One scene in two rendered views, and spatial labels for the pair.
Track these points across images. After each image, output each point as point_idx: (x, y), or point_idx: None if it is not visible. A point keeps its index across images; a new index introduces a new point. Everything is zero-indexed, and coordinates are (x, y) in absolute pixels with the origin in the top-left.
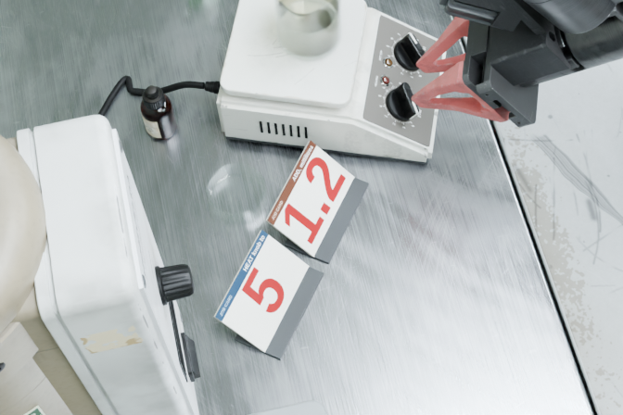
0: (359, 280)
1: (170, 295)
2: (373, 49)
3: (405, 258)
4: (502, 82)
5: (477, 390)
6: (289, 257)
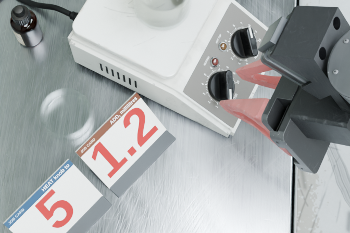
0: (138, 220)
1: None
2: (213, 31)
3: (182, 214)
4: (297, 134)
5: None
6: (87, 186)
